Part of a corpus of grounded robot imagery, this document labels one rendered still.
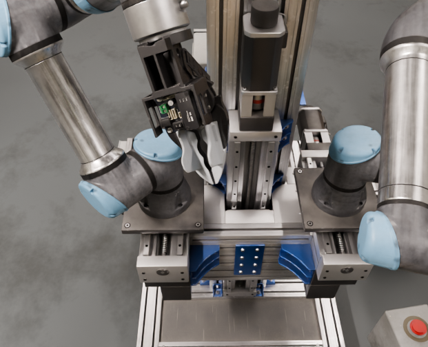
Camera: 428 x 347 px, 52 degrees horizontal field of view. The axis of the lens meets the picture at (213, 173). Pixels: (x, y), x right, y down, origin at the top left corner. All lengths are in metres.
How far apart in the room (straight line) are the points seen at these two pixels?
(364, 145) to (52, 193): 2.04
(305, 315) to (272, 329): 0.16
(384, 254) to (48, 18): 0.77
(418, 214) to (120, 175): 0.64
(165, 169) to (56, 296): 1.41
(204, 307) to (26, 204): 1.29
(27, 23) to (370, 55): 3.23
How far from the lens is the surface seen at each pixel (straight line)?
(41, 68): 0.99
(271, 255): 1.40
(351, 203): 1.23
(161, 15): 0.55
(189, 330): 1.95
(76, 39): 4.05
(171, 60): 0.56
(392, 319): 1.26
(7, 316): 2.41
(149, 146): 1.07
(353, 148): 1.11
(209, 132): 0.58
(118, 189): 1.02
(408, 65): 0.77
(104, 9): 0.68
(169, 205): 1.18
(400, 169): 0.68
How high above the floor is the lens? 2.01
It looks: 48 degrees down
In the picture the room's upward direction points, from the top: straight up
